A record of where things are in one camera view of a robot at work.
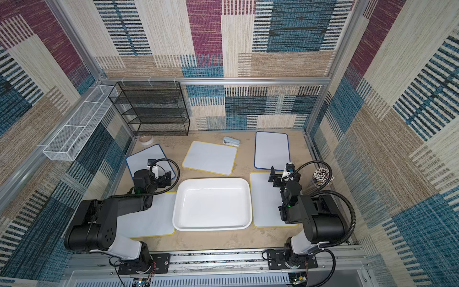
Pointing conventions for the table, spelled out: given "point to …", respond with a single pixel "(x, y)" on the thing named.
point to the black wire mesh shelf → (152, 108)
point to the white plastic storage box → (212, 204)
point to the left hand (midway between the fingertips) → (162, 171)
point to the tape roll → (146, 139)
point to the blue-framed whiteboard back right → (271, 149)
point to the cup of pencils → (320, 176)
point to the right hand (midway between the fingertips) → (283, 169)
